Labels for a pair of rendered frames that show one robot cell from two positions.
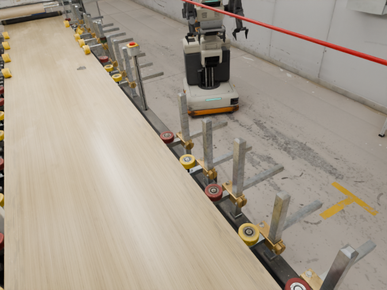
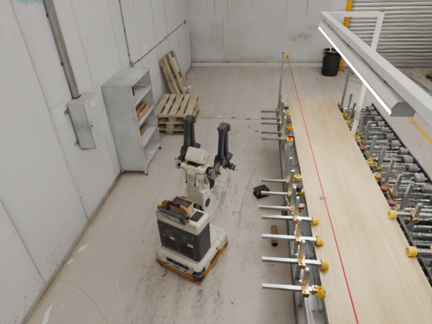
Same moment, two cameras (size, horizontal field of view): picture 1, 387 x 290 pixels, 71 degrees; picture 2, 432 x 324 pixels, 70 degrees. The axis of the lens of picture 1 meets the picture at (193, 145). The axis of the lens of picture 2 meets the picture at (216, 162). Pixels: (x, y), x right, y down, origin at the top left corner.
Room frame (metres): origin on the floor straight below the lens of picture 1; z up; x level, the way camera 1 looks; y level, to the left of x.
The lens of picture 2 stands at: (5.04, 1.44, 3.00)
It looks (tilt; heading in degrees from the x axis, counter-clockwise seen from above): 33 degrees down; 215
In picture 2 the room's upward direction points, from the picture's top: 2 degrees counter-clockwise
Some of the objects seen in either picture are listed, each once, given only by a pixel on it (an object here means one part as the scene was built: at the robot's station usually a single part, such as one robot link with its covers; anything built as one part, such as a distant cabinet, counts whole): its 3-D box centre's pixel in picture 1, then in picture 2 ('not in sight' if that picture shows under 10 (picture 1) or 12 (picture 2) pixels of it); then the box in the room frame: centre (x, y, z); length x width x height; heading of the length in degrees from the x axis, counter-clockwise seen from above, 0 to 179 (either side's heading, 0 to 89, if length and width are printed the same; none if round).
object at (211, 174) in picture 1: (206, 168); not in sight; (1.07, -0.06, 0.80); 0.14 x 0.06 x 0.05; 26
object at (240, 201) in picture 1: (234, 194); not in sight; (0.85, -0.17, 0.83); 0.14 x 0.06 x 0.05; 26
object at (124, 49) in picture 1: (129, 75); (288, 174); (2.17, 0.48, 0.90); 0.04 x 0.04 x 0.48; 26
